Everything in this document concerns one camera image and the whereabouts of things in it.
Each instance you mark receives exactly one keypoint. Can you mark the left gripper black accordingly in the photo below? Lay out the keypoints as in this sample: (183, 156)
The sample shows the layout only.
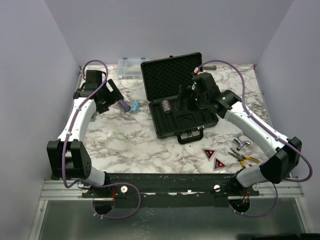
(114, 96)

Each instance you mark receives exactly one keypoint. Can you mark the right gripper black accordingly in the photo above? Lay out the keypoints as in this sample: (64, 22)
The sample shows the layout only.
(187, 92)

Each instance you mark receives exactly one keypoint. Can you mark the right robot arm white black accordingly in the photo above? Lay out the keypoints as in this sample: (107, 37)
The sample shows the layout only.
(280, 150)

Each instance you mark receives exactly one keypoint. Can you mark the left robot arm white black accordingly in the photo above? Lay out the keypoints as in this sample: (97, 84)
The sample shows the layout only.
(67, 155)

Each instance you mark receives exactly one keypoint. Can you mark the black poker set case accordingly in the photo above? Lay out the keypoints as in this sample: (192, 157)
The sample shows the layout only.
(162, 80)

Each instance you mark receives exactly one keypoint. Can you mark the purple poker chip stack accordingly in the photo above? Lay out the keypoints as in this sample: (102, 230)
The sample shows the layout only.
(124, 105)

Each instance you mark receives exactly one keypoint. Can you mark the light blue poker chip stack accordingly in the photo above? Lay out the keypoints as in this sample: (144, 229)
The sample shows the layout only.
(135, 106)

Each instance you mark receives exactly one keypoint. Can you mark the clear plastic organizer box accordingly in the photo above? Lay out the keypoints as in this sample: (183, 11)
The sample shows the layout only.
(130, 68)

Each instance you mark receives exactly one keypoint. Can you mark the dark metal cylinder rod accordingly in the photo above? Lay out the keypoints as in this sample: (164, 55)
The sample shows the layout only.
(209, 68)

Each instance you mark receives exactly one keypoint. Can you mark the upper triangular red black card box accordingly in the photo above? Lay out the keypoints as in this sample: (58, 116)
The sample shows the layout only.
(209, 153)

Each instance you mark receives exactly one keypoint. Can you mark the triangular red black card box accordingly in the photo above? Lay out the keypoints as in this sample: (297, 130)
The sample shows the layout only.
(209, 153)
(218, 164)

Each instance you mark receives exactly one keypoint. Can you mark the lower triangular red black card box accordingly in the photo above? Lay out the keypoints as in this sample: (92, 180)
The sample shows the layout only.
(218, 164)

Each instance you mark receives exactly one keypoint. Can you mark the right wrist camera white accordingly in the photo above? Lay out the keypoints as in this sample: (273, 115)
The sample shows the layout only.
(195, 74)

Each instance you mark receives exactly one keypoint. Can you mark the yellow handled pliers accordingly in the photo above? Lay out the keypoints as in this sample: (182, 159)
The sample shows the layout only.
(241, 158)

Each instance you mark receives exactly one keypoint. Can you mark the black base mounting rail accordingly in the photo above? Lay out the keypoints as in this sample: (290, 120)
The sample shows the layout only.
(169, 190)

